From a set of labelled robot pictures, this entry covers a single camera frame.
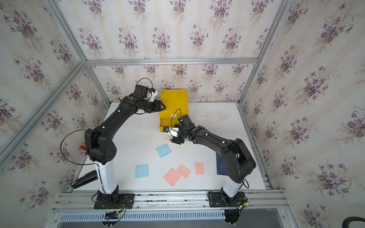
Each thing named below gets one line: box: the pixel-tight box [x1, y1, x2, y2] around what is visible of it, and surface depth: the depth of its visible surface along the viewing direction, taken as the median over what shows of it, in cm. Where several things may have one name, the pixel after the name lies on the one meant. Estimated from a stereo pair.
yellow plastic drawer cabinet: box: [158, 89, 189, 133], surface depth 91 cm
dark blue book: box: [216, 152, 229, 176], surface depth 85 cm
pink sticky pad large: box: [163, 167, 182, 187], surface depth 84 cm
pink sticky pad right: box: [194, 161, 205, 176], surface depth 87 cm
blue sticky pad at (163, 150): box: [155, 142, 172, 159], surface depth 95 cm
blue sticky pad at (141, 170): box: [134, 163, 149, 179], surface depth 87 cm
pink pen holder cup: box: [79, 144, 87, 155], surface depth 80 cm
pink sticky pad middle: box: [176, 163, 192, 179], surface depth 86 cm
